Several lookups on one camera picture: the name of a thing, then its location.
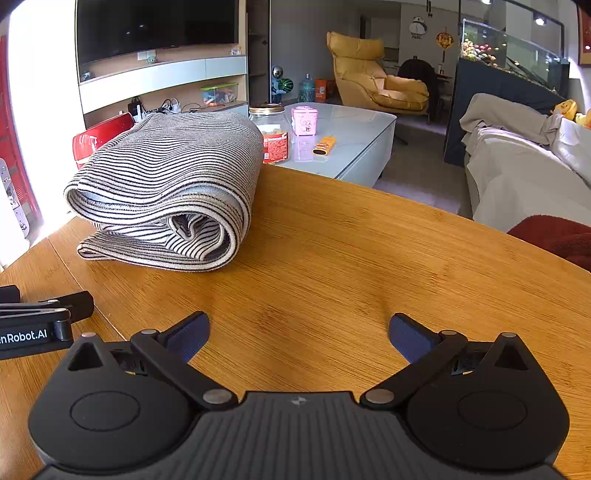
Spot power strip with cables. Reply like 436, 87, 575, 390
127, 97, 199, 116

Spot yellow hanging wall ornament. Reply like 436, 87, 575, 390
436, 28, 454, 63

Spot dark aquarium cabinet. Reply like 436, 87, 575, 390
444, 58, 571, 167

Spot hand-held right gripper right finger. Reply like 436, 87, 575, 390
360, 313, 532, 407

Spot striped pants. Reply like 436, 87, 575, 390
64, 112, 265, 271

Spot dark red fleece garment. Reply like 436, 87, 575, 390
506, 215, 591, 273

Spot glass aquarium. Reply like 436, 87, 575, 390
462, 18, 566, 95

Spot clear jar with red label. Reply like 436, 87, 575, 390
249, 104, 291, 164

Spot framed wall picture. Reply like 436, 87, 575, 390
577, 4, 591, 65

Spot black chair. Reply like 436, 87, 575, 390
398, 58, 439, 116

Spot television cabinet with shelves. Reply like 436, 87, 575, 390
78, 55, 250, 130

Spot black television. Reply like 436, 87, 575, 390
75, 0, 241, 65

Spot yellow armchair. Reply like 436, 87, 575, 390
326, 31, 430, 114

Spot white coffee table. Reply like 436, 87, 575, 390
263, 102, 398, 188

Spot beige blanket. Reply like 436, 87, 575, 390
460, 93, 561, 148

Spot pink box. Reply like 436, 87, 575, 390
291, 105, 319, 136

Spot clear box with green lid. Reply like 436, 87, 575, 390
200, 83, 238, 107

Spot red banner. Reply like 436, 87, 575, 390
0, 60, 42, 232

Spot red glossy container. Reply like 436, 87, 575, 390
71, 113, 137, 171

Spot white plastic device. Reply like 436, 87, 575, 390
0, 157, 31, 266

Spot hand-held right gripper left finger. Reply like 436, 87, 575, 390
67, 311, 240, 411

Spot yellow plush toy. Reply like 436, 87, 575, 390
549, 99, 591, 127

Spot grey sofa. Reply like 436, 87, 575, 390
464, 113, 591, 232

